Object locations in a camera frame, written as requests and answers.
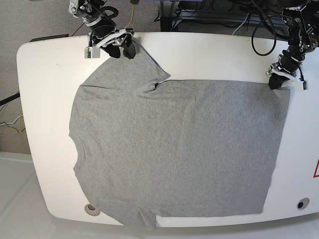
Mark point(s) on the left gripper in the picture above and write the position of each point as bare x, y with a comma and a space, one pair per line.
285, 69

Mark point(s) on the red triangle sticker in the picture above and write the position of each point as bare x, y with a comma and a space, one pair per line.
316, 172

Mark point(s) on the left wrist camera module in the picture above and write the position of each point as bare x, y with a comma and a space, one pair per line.
92, 52

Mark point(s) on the table grommet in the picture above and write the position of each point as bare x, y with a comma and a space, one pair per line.
303, 203
90, 210

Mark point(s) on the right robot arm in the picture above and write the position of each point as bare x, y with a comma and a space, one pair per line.
104, 34

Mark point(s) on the grey T-shirt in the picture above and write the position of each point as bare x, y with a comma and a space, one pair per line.
150, 146

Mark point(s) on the black table leg base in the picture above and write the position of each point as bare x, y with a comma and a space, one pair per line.
166, 24

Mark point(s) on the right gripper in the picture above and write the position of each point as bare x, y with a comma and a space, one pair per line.
118, 38

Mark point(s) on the left table grommet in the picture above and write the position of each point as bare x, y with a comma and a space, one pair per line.
90, 210

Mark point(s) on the right table grommet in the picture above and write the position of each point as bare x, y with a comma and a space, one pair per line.
303, 203

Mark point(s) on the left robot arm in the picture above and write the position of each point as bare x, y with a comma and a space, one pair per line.
302, 20

